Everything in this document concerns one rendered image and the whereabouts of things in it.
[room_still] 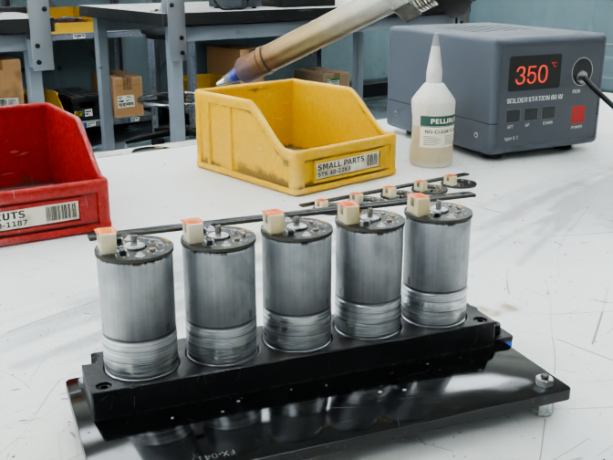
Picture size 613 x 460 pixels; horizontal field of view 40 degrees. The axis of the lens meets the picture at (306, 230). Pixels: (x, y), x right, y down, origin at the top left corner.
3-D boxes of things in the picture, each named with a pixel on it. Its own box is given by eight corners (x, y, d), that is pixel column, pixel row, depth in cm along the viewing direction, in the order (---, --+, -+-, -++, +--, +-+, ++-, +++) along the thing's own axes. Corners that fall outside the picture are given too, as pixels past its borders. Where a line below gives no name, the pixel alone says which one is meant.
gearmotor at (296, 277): (341, 368, 30) (343, 230, 28) (276, 380, 29) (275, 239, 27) (315, 340, 32) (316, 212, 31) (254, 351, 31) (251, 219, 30)
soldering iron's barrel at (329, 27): (240, 100, 25) (437, 5, 22) (217, 50, 24) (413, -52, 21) (261, 93, 26) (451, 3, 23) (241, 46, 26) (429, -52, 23)
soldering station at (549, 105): (598, 150, 71) (610, 33, 68) (489, 164, 66) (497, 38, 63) (483, 121, 84) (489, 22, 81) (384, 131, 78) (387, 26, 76)
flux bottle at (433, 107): (438, 170, 64) (444, 35, 61) (400, 163, 66) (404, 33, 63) (460, 162, 66) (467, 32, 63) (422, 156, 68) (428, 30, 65)
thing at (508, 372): (459, 336, 35) (460, 310, 35) (570, 417, 29) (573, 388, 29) (67, 407, 30) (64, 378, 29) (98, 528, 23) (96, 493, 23)
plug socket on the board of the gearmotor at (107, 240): (126, 252, 27) (124, 232, 26) (98, 256, 26) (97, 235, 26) (121, 245, 27) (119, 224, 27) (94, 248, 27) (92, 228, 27)
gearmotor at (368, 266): (411, 355, 31) (417, 222, 29) (350, 366, 30) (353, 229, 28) (381, 329, 33) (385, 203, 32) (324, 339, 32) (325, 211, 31)
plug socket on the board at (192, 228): (212, 242, 28) (211, 222, 27) (186, 245, 27) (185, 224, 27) (205, 235, 28) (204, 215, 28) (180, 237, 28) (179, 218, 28)
